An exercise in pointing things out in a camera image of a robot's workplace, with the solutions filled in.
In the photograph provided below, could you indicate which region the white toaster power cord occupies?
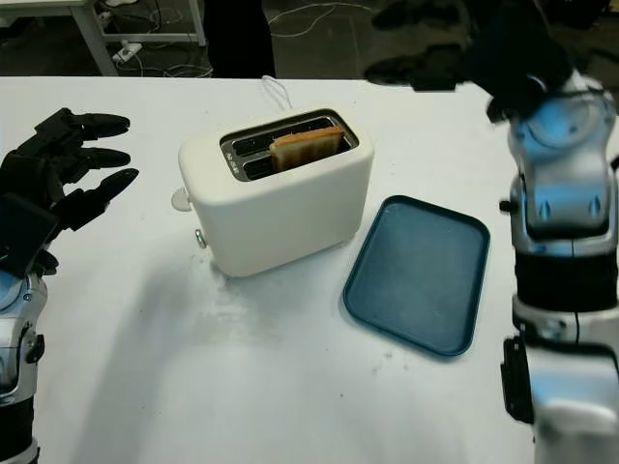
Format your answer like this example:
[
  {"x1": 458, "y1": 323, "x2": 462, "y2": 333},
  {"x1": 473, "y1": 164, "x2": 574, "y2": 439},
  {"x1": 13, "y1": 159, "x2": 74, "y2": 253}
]
[{"x1": 262, "y1": 74, "x2": 294, "y2": 113}]

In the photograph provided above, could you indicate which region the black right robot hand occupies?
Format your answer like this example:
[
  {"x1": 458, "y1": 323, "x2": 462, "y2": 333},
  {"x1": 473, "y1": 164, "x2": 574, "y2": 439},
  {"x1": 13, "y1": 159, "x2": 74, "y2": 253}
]
[{"x1": 365, "y1": 0, "x2": 577, "y2": 123}]

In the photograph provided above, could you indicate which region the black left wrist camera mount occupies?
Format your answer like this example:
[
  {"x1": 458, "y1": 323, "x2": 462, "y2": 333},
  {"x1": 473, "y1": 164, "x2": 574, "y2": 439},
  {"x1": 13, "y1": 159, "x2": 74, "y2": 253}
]
[{"x1": 0, "y1": 191, "x2": 60, "y2": 279}]

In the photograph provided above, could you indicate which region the white toaster lever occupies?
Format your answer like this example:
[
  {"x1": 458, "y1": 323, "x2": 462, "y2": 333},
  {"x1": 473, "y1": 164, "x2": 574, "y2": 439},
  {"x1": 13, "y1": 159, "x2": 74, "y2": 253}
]
[{"x1": 169, "y1": 188, "x2": 193, "y2": 212}]

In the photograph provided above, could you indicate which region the white two-slot toaster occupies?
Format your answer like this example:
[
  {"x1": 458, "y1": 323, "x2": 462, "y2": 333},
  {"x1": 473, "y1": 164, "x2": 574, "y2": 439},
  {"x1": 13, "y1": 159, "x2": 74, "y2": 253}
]
[{"x1": 169, "y1": 101, "x2": 376, "y2": 278}]

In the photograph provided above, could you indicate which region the white metal desk frame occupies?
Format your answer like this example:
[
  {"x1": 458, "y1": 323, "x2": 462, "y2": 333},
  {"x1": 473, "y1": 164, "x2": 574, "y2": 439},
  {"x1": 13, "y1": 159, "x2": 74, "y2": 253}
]
[{"x1": 0, "y1": 0, "x2": 208, "y2": 77}]

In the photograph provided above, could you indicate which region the browned toast slice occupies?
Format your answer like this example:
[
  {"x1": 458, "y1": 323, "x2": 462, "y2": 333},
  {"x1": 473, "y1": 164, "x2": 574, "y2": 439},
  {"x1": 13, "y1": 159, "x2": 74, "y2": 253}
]
[{"x1": 269, "y1": 126, "x2": 347, "y2": 173}]

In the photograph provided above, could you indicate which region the dark blue rectangular tray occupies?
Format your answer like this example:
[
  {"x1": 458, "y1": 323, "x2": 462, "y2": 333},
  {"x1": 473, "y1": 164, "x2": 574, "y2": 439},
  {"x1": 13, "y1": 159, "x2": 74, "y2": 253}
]
[{"x1": 341, "y1": 194, "x2": 491, "y2": 362}]

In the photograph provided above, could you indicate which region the white power strip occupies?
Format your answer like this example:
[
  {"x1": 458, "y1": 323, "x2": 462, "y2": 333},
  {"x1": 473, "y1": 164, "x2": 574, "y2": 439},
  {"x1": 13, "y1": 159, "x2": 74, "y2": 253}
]
[{"x1": 112, "y1": 42, "x2": 144, "y2": 64}]

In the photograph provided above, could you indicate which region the person in dark trousers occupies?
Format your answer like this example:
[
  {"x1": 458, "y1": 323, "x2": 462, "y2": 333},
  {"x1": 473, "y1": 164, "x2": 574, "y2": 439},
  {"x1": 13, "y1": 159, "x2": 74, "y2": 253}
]
[{"x1": 205, "y1": 0, "x2": 278, "y2": 79}]

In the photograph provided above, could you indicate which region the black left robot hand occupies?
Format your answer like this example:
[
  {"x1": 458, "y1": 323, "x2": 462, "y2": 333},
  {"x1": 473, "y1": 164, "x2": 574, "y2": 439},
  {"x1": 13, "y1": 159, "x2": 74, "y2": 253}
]
[{"x1": 0, "y1": 106, "x2": 140, "y2": 232}]

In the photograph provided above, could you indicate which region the long white floor cable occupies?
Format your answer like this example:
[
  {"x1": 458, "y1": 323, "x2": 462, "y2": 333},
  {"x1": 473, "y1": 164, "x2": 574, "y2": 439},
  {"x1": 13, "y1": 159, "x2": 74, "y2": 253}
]
[{"x1": 267, "y1": 0, "x2": 350, "y2": 26}]

